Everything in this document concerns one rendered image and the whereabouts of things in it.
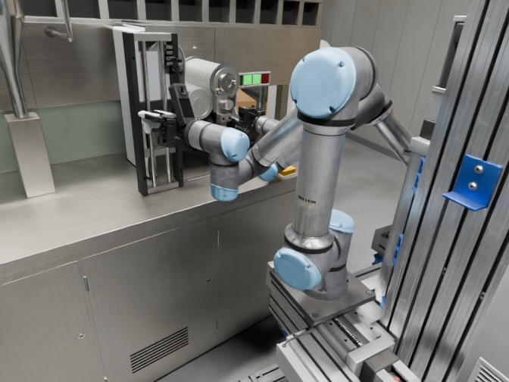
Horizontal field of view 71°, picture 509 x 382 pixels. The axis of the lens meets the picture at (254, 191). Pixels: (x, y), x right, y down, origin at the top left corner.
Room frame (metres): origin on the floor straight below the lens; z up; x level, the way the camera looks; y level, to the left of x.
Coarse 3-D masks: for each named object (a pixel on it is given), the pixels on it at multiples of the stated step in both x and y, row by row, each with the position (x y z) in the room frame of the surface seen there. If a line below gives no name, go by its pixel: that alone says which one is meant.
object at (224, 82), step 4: (220, 76) 1.48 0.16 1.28; (224, 76) 1.48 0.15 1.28; (228, 76) 1.49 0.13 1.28; (232, 76) 1.50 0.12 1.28; (220, 80) 1.47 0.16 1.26; (224, 80) 1.48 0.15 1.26; (228, 80) 1.49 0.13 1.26; (220, 84) 1.47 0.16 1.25; (224, 84) 1.48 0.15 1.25; (228, 84) 1.49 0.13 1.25; (232, 84) 1.50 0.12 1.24; (220, 88) 1.47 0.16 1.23; (224, 88) 1.48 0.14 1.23; (228, 88) 1.49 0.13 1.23; (232, 88) 1.50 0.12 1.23
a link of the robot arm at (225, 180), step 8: (216, 168) 0.83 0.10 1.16; (224, 168) 0.83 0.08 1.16; (232, 168) 0.83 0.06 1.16; (240, 168) 0.88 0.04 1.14; (248, 168) 0.90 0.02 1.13; (216, 176) 0.83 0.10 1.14; (224, 176) 0.83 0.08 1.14; (232, 176) 0.83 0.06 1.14; (240, 176) 0.86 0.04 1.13; (248, 176) 0.89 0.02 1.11; (216, 184) 0.83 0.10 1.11; (224, 184) 0.83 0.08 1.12; (232, 184) 0.83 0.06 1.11; (240, 184) 0.87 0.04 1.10; (216, 192) 0.83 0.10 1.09; (224, 192) 0.83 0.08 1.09; (232, 192) 0.84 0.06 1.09; (224, 200) 0.83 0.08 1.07
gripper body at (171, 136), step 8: (168, 120) 0.93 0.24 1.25; (176, 120) 0.94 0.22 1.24; (192, 120) 0.92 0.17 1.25; (168, 128) 0.93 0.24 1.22; (176, 128) 0.94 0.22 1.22; (184, 128) 0.92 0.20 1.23; (160, 136) 0.94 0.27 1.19; (168, 136) 0.93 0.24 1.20; (176, 136) 0.94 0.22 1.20; (184, 136) 0.90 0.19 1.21; (160, 144) 0.94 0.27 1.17; (168, 144) 0.92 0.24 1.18; (176, 144) 0.93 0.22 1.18; (184, 144) 0.91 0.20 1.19
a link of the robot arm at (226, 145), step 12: (204, 132) 0.86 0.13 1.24; (216, 132) 0.85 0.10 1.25; (228, 132) 0.84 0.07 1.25; (240, 132) 0.84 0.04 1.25; (204, 144) 0.85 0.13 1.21; (216, 144) 0.83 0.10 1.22; (228, 144) 0.81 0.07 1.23; (240, 144) 0.82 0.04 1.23; (216, 156) 0.83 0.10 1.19; (228, 156) 0.82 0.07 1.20; (240, 156) 0.83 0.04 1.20
